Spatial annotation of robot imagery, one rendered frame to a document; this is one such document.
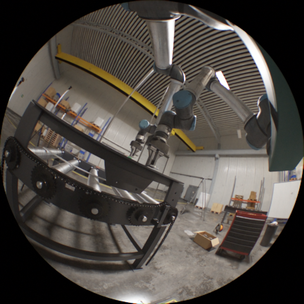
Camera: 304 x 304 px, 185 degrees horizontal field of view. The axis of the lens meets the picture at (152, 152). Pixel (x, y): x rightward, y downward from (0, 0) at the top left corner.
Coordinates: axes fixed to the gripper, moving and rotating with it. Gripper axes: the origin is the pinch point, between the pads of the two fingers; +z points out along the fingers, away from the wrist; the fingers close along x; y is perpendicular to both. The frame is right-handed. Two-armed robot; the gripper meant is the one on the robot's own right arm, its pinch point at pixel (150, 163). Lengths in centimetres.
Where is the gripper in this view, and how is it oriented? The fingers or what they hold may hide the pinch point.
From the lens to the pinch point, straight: 48.9
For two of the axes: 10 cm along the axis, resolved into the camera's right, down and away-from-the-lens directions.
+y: 5.7, -0.1, -8.2
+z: -3.6, 8.9, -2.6
